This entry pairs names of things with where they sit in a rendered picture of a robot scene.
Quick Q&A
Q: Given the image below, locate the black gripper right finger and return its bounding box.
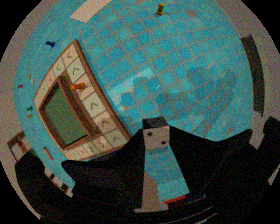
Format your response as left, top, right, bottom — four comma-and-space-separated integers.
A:
169, 125, 253, 198

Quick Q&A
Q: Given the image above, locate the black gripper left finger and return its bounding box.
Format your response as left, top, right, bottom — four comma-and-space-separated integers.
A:
62, 128, 145, 208

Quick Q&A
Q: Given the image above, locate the dark blue game pawn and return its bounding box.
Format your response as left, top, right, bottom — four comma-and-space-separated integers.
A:
46, 41, 55, 47

